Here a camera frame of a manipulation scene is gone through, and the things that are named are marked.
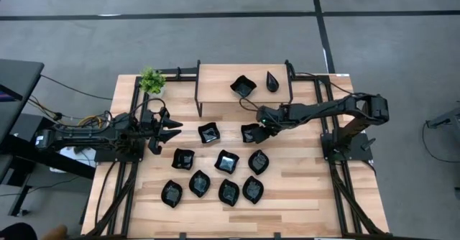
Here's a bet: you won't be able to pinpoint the person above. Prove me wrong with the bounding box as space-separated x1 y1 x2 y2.
0 221 39 240

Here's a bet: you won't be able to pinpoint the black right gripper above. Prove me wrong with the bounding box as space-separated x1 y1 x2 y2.
251 104 290 144

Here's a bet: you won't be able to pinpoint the black leaf-shaped mini plate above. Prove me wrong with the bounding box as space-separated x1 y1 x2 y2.
218 178 241 208
247 149 270 176
241 175 265 205
188 170 211 198
160 179 184 208

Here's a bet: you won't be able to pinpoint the yellow cable bundle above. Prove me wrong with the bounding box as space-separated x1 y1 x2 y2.
77 114 109 128

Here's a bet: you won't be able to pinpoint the black teardrop mini plate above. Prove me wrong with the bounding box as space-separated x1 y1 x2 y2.
265 70 280 93

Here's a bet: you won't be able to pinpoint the white power supply box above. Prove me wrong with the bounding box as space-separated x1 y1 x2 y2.
50 146 98 173

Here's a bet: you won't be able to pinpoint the wooden riser shelf black legs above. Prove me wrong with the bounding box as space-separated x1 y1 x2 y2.
194 59 294 118

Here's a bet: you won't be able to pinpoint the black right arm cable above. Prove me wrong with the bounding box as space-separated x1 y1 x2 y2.
293 71 360 99

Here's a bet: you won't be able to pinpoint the green plant in white pot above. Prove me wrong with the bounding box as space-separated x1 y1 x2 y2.
138 66 167 98

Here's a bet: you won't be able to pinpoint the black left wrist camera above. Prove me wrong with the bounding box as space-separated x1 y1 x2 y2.
147 139 163 155

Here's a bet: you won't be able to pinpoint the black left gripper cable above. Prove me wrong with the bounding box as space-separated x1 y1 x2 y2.
131 97 167 126

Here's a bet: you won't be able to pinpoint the black desk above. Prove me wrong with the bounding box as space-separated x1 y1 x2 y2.
0 58 97 218

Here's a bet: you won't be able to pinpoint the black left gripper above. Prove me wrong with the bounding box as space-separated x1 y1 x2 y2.
138 106 183 144

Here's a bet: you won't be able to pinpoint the person's hand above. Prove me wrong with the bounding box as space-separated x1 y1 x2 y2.
42 224 69 240

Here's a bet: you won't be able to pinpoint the grey stand base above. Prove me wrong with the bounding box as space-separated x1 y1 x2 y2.
425 101 460 129

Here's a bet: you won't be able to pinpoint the black wavy square mini plate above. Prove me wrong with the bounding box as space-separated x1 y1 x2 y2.
214 149 240 175
171 147 196 171
197 121 221 144
229 75 258 98
240 123 262 144

